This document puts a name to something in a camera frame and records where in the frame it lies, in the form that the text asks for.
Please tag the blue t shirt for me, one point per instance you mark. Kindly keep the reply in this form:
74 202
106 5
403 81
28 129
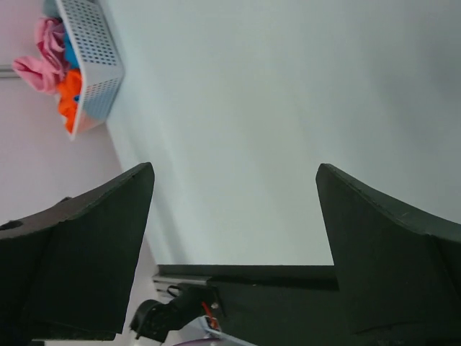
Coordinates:
69 53

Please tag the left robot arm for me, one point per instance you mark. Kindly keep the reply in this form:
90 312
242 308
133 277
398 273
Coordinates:
154 319

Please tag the orange t shirt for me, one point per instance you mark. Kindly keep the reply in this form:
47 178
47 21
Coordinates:
69 90

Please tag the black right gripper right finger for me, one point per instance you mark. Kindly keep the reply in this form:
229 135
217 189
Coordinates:
398 267

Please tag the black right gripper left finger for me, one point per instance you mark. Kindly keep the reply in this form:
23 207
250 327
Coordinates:
67 272

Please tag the white perforated plastic basket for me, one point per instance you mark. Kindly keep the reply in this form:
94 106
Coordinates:
99 62

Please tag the pink t shirt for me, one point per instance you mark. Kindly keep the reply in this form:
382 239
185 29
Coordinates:
45 72

